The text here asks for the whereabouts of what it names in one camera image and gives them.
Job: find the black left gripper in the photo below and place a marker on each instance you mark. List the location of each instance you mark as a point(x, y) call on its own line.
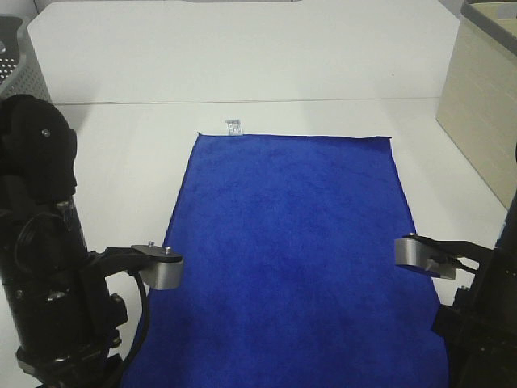
point(68, 322)

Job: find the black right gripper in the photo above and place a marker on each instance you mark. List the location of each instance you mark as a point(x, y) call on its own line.
point(479, 328)

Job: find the blue microfibre towel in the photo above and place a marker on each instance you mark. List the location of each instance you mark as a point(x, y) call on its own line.
point(289, 273)

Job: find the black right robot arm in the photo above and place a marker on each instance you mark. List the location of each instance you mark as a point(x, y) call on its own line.
point(509, 218)

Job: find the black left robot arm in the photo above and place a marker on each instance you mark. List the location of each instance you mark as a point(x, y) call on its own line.
point(40, 228)

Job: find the beige storage bin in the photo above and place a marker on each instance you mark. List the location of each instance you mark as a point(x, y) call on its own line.
point(477, 108)

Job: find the grey perforated plastic basket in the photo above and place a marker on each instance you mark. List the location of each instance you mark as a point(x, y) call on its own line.
point(20, 70)

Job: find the white back board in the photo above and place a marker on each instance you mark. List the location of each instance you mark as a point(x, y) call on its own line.
point(203, 52)

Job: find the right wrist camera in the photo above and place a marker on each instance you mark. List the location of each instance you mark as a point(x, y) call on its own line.
point(418, 256)

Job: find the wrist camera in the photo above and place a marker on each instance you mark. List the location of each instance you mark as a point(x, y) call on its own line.
point(418, 256)
point(162, 268)

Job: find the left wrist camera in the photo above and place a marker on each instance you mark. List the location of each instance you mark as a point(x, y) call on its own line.
point(162, 268)

